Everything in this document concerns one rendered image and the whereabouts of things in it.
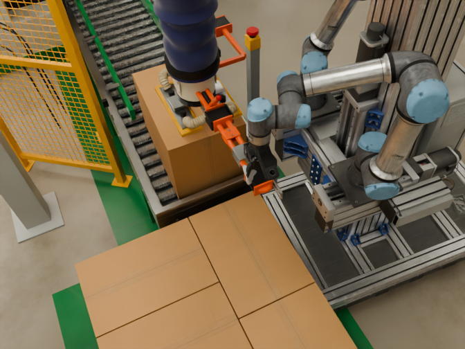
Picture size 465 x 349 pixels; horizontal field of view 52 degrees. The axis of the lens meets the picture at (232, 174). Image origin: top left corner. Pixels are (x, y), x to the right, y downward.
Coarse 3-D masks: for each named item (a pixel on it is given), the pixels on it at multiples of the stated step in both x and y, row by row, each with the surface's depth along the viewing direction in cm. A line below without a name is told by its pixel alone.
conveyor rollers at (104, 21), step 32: (96, 0) 369; (128, 0) 369; (96, 32) 346; (128, 32) 347; (160, 32) 341; (128, 64) 324; (160, 64) 325; (128, 96) 301; (128, 128) 284; (160, 160) 270
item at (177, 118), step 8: (160, 88) 217; (168, 88) 217; (160, 96) 215; (168, 96) 214; (168, 104) 211; (168, 112) 209; (176, 112) 207; (184, 112) 204; (192, 112) 208; (176, 120) 205; (184, 128) 201; (200, 128) 202; (184, 136) 202
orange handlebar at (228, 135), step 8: (224, 32) 222; (232, 40) 218; (240, 48) 214; (240, 56) 211; (224, 64) 209; (200, 96) 196; (208, 96) 197; (216, 104) 193; (232, 128) 184; (224, 136) 182; (232, 136) 181; (240, 136) 182; (232, 144) 180; (240, 144) 180; (264, 192) 167
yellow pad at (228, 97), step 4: (224, 88) 217; (224, 96) 209; (228, 96) 213; (220, 100) 209; (224, 100) 209; (228, 100) 211; (232, 100) 211; (236, 104) 210; (236, 112) 207; (240, 112) 207; (236, 116) 207
